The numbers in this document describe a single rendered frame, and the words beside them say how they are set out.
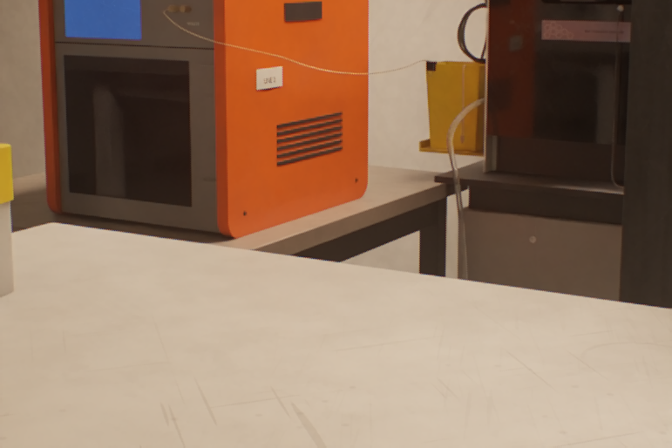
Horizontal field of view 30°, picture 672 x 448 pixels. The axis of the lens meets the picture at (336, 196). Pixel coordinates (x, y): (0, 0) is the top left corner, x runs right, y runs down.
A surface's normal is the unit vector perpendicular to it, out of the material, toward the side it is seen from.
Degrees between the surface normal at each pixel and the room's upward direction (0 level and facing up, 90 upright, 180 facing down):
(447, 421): 0
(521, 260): 90
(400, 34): 90
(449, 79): 93
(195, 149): 90
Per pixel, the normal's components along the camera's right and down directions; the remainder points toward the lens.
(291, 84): 0.86, 0.09
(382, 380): 0.00, -0.98
